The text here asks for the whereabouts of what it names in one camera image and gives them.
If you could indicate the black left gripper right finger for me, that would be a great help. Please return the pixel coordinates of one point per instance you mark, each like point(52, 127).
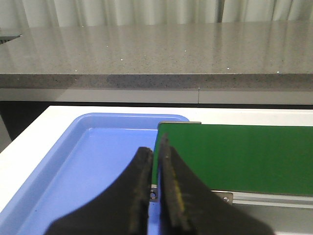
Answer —
point(189, 207)

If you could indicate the aluminium conveyor frame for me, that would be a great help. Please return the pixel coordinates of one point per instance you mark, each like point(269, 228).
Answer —
point(256, 197)

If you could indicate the green conveyor belt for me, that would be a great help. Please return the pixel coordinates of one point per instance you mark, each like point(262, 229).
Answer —
point(239, 156)

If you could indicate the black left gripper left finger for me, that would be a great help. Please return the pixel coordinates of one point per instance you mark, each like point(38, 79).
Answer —
point(121, 209)

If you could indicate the blue plastic tray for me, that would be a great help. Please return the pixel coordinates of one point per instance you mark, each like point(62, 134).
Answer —
point(84, 161)

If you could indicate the grey stone countertop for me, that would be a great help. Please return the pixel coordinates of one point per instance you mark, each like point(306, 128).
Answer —
point(216, 63)

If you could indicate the grey pleated curtain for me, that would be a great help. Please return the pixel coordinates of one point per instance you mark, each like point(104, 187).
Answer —
point(63, 13)

